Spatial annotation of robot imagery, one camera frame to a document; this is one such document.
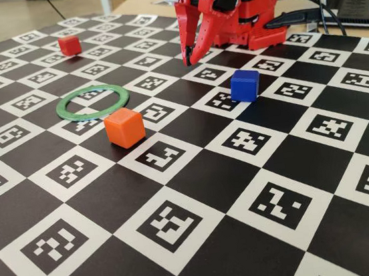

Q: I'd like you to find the blue cube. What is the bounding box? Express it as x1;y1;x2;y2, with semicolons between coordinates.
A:
227;66;264;105

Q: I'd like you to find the orange cube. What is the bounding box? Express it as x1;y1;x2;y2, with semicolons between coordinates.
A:
102;104;148;152

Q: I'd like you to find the red cube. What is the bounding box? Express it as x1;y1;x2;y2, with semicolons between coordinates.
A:
57;33;83;57

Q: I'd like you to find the black white marker mat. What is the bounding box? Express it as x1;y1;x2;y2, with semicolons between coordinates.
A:
0;0;369;276

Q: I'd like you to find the black clamp handle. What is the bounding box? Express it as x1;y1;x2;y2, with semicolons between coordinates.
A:
262;7;326;31

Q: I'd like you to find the green flat ring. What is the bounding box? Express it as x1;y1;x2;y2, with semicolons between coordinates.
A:
53;80;134;124

